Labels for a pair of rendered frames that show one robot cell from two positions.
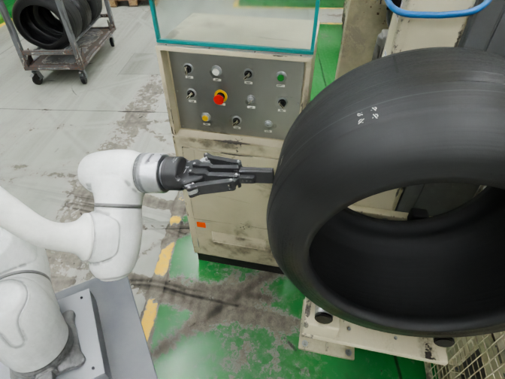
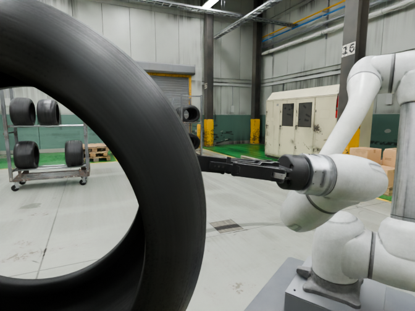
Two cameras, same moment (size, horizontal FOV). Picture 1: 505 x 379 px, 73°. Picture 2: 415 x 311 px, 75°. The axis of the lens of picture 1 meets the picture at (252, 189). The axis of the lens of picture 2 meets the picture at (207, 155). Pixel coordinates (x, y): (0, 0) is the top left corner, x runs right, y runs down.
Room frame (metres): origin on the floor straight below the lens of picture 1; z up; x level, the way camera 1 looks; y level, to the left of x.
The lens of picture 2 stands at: (0.99, -0.24, 1.34)
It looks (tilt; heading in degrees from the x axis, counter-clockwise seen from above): 8 degrees down; 154
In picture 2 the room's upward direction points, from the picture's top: straight up
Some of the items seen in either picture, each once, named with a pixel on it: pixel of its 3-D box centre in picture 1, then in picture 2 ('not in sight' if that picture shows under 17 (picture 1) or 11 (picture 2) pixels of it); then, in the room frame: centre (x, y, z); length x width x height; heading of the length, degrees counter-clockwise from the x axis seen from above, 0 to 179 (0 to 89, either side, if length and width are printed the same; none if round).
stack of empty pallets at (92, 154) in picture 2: not in sight; (94, 152); (-8.13, 0.29, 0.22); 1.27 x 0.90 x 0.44; 178
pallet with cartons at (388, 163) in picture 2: not in sight; (388, 167); (-1.97, 5.05, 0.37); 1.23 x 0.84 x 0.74; 88
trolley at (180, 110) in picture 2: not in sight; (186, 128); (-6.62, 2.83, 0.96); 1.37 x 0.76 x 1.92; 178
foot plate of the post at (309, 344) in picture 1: (327, 326); not in sight; (0.80, -0.38, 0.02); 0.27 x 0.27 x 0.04; 78
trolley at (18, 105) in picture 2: not in sight; (49, 136); (-4.96, -0.66, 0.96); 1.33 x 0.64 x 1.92; 86
